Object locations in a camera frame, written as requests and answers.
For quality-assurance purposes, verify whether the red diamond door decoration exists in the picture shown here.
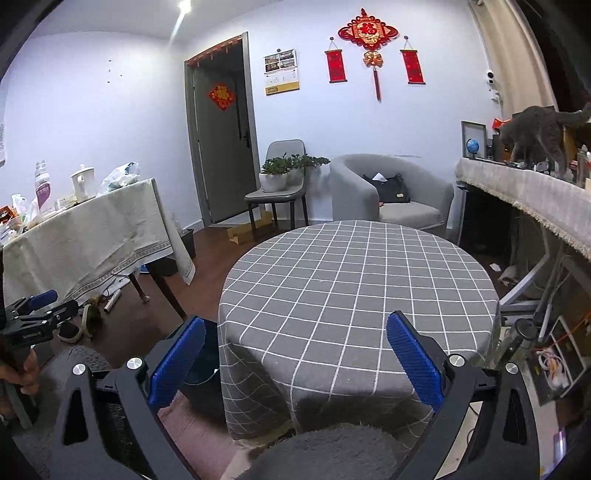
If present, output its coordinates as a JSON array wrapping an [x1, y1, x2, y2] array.
[[208, 83, 235, 112]]

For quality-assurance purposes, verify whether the grey cat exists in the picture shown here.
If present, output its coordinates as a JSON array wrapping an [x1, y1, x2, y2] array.
[[500, 102, 591, 178]]

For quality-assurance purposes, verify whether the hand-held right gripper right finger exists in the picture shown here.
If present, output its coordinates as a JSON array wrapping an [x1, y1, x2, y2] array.
[[386, 311, 541, 480]]

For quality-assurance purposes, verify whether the brown cardboard box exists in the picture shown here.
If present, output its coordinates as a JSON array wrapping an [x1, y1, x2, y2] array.
[[561, 122, 591, 185]]

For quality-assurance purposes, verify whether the black handbag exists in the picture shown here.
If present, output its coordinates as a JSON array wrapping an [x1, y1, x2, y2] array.
[[362, 173, 411, 204]]

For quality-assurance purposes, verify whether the beige lace desk cloth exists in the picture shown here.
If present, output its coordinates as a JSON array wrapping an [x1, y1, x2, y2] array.
[[455, 157, 591, 261]]

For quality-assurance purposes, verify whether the white cable box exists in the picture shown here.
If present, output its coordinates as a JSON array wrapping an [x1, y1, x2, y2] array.
[[536, 316, 587, 402]]

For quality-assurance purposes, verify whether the white desk frame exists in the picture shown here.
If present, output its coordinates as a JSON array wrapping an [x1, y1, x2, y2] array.
[[499, 251, 555, 319]]

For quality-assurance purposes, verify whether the grey picture frame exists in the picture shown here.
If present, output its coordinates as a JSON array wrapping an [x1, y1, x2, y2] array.
[[461, 120, 488, 161]]

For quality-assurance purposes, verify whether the grey dining chair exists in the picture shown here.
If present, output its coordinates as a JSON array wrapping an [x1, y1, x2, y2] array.
[[244, 140, 309, 232]]

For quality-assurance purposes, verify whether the ceiling light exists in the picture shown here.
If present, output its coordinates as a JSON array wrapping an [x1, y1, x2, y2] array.
[[171, 0, 194, 40]]

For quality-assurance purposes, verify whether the small clear plastic bag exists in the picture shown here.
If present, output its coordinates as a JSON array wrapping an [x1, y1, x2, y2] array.
[[10, 193, 40, 222]]

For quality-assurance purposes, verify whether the beige curtain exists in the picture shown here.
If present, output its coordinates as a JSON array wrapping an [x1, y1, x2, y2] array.
[[468, 0, 559, 116]]

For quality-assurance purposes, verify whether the red knot wall ornament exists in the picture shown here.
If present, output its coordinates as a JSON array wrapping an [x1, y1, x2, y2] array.
[[337, 8, 400, 102]]

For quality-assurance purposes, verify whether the wall calendar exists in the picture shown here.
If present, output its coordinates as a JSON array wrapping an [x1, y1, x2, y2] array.
[[263, 49, 301, 97]]

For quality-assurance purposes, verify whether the grey armchair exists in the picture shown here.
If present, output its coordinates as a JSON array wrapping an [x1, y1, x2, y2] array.
[[329, 154, 455, 232]]

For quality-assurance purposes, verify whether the flat cardboard box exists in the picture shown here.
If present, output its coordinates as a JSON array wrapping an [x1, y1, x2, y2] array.
[[226, 212, 273, 244]]

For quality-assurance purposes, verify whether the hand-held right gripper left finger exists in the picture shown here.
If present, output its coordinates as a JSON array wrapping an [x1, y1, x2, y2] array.
[[48, 315, 206, 480]]

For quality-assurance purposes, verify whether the white security camera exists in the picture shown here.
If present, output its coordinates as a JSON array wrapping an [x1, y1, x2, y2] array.
[[485, 70, 502, 104]]

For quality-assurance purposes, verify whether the dark blue trash bin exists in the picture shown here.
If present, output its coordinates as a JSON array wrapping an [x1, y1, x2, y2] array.
[[178, 318, 221, 386]]

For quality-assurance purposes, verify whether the green slipper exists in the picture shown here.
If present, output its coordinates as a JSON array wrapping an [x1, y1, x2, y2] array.
[[81, 302, 103, 337], [56, 320, 84, 344]]

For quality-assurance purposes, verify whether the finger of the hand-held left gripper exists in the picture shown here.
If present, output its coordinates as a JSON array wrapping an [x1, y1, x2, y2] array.
[[7, 300, 79, 330], [6, 290, 59, 315]]

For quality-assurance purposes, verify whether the beige patterned tablecloth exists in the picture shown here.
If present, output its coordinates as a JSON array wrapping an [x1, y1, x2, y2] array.
[[0, 178, 195, 308]]

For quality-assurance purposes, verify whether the grey green door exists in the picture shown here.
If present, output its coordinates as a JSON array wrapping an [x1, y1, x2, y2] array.
[[184, 32, 262, 228]]

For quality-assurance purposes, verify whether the red hanging scroll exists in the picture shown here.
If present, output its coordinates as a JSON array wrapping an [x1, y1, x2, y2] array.
[[324, 36, 348, 84], [400, 37, 426, 86]]

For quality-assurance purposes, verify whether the potted plant white pot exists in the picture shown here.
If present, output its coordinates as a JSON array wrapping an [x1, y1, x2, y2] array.
[[288, 154, 331, 185], [259, 157, 296, 193]]

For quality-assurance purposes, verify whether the white kettle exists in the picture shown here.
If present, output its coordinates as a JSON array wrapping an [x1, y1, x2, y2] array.
[[71, 165, 95, 201]]

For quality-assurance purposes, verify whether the person's left hand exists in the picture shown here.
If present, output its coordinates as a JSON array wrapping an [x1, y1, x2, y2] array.
[[0, 337, 42, 398]]

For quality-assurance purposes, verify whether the clear plastic bottle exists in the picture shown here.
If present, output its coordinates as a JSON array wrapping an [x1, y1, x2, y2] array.
[[33, 160, 54, 210]]

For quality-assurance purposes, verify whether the large white plastic bag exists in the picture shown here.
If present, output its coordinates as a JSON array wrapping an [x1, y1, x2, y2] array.
[[96, 161, 141, 195]]

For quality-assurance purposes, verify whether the grey checked tablecloth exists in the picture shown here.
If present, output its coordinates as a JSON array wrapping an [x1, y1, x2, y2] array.
[[217, 220, 502, 450]]

